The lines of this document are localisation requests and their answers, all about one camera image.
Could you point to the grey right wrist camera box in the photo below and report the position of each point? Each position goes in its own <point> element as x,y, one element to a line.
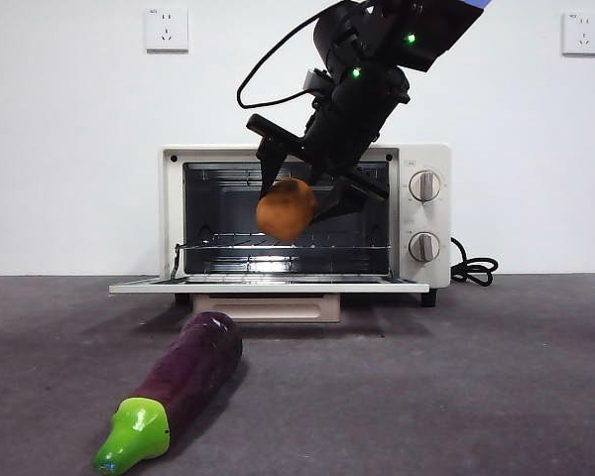
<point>316,82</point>

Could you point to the beige oven knob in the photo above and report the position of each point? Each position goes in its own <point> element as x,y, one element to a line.
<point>424,186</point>
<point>424,246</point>

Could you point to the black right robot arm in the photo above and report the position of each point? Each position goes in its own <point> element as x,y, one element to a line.
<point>426,35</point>

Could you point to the purple toy eggplant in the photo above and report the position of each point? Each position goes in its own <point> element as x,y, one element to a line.
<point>188,369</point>

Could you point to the white wall socket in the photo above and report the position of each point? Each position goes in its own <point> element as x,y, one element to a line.
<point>582,34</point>
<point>167,30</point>

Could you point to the brown potato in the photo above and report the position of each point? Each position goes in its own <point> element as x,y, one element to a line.
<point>285,210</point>

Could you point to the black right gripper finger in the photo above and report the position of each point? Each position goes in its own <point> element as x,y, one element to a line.
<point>344,198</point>
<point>273,166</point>

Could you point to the white toaster oven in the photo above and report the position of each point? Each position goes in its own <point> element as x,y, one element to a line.
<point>426,215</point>

